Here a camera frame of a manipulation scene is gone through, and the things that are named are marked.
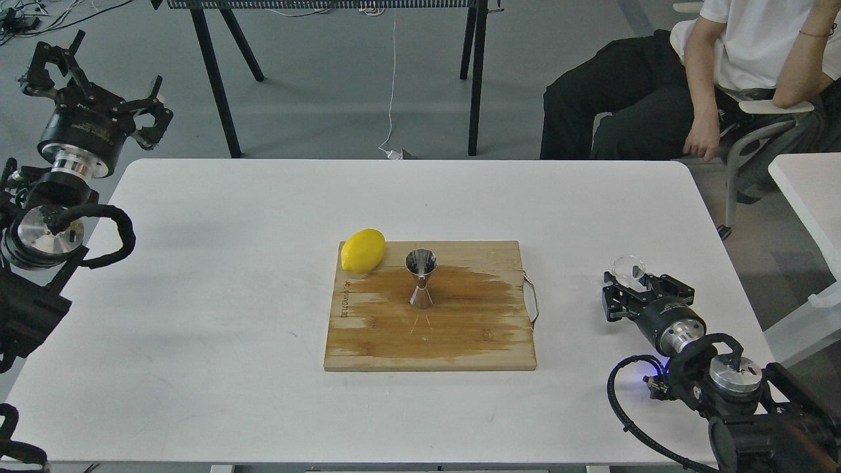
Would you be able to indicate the grey white chair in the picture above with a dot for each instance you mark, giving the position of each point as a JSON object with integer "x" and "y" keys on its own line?
{"x": 755, "y": 131}

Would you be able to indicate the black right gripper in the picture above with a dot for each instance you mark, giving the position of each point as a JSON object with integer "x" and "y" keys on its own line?
{"x": 661, "y": 310}

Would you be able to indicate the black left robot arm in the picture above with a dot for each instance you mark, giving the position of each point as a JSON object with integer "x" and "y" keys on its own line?
{"x": 52, "y": 221}

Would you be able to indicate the steel jigger measuring cup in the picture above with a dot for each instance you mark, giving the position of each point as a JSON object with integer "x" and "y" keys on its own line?
{"x": 421, "y": 263}

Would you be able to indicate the seated person in white shirt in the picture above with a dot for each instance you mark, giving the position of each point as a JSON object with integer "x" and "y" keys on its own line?
{"x": 660, "y": 97}

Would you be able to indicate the wooden cutting board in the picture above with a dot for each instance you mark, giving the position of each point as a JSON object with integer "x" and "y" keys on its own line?
{"x": 478, "y": 320}

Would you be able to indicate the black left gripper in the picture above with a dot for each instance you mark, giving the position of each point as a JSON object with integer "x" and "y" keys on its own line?
{"x": 82, "y": 131}

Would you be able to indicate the small clear glass cup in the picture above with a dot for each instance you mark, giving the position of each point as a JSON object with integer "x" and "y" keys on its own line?
{"x": 629, "y": 271}

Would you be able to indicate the yellow lemon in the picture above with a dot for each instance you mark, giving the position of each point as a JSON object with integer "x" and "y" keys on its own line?
{"x": 363, "y": 251}

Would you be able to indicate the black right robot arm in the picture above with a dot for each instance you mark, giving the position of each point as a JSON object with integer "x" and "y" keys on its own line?
{"x": 760, "y": 419}

